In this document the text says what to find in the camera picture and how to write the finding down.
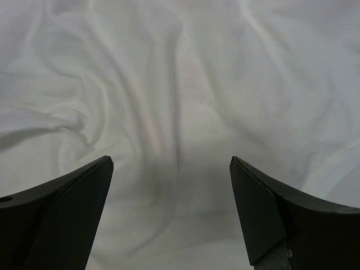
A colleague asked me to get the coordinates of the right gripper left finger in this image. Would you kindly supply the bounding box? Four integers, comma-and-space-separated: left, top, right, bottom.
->
1, 156, 113, 270

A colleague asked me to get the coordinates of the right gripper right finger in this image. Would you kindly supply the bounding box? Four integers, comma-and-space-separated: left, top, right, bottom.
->
229, 156, 359, 270

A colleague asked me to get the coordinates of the white t shirt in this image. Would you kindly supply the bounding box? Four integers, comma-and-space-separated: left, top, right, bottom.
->
1, 1, 359, 269

